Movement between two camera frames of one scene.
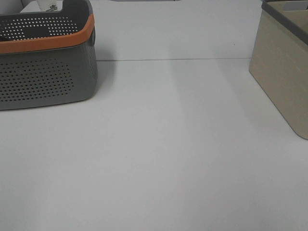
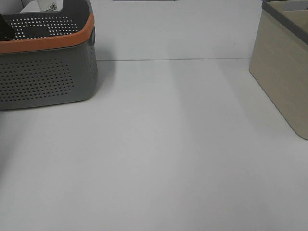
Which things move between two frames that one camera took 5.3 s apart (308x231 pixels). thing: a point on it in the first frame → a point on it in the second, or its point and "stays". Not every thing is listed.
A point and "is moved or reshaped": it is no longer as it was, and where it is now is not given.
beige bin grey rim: [278, 59] stays
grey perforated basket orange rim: [48, 58] stays
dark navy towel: [6, 40] is moved or reshaped
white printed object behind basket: [44, 6] stays
